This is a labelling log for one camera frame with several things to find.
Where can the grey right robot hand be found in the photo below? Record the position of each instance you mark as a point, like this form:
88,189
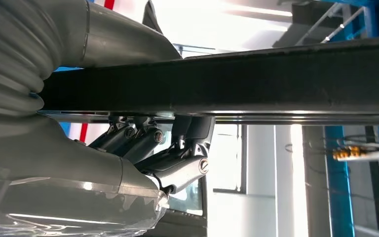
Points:
62,157

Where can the blue metal shelf rack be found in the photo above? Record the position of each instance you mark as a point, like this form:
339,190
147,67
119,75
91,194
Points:
338,183

